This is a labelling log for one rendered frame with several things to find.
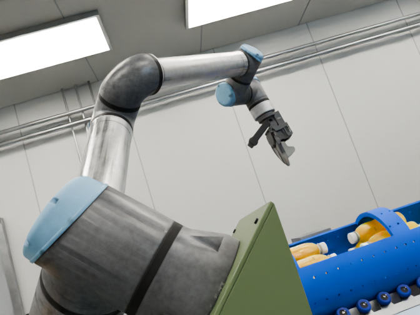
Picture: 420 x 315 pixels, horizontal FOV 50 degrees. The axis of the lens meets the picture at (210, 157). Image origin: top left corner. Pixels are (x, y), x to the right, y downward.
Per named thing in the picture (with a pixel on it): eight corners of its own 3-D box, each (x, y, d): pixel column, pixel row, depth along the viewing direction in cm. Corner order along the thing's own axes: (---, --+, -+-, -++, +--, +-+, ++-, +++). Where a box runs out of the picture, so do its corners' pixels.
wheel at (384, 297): (374, 297, 144) (373, 300, 145) (388, 305, 141) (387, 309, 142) (380, 287, 146) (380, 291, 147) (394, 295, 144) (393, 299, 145)
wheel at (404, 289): (394, 289, 145) (393, 293, 146) (408, 297, 143) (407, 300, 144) (400, 280, 148) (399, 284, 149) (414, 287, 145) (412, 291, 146)
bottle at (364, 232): (399, 232, 166) (355, 248, 162) (390, 214, 168) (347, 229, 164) (409, 228, 159) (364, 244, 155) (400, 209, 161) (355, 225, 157)
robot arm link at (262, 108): (251, 106, 170) (248, 115, 180) (257, 117, 169) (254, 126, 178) (272, 97, 172) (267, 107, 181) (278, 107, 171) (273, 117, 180)
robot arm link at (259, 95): (229, 87, 178) (245, 86, 185) (244, 114, 175) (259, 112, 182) (244, 73, 172) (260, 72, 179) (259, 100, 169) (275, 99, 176)
